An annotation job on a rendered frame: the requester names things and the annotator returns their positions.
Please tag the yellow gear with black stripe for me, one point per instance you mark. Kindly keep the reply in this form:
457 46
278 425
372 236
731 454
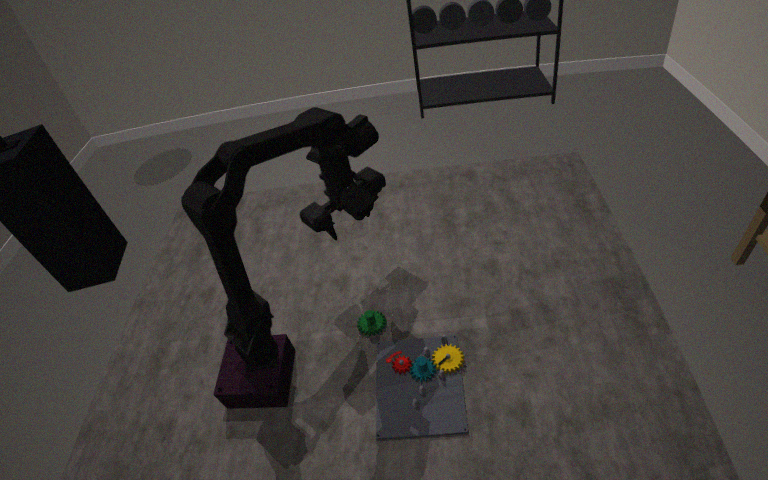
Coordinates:
448 364

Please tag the red gear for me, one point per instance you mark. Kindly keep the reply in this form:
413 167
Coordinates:
402 368

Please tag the green gear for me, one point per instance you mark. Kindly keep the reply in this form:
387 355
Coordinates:
371 323

